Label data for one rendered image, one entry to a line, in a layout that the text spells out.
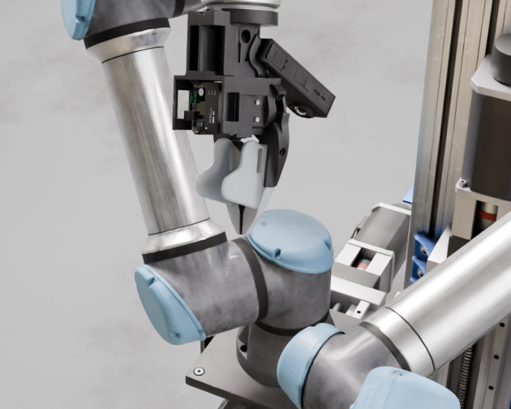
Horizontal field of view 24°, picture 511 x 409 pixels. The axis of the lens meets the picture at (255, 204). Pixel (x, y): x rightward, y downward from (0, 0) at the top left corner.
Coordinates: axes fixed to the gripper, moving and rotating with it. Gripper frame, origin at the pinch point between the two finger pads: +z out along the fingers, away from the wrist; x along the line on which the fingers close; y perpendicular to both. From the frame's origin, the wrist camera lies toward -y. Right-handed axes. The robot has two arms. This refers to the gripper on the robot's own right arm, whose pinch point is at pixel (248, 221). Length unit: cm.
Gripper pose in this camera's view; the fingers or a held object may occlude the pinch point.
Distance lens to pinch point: 114.5
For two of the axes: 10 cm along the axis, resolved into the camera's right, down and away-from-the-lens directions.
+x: 7.0, 0.9, -7.1
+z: -0.4, 9.9, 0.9
